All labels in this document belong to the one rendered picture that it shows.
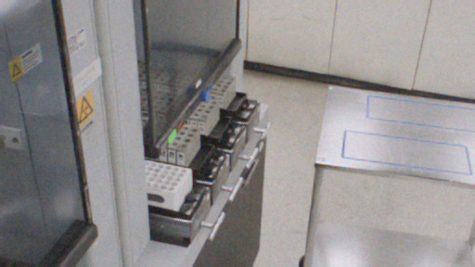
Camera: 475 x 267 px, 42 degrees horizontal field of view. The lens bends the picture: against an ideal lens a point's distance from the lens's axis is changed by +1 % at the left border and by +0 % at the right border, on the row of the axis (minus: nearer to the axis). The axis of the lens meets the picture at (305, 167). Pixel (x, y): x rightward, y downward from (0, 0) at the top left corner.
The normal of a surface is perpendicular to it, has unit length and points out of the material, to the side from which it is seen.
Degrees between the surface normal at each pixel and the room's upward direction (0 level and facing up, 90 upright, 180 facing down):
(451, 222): 0
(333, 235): 0
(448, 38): 90
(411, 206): 0
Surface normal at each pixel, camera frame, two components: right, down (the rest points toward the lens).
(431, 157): 0.09, -0.82
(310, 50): -0.20, 0.54
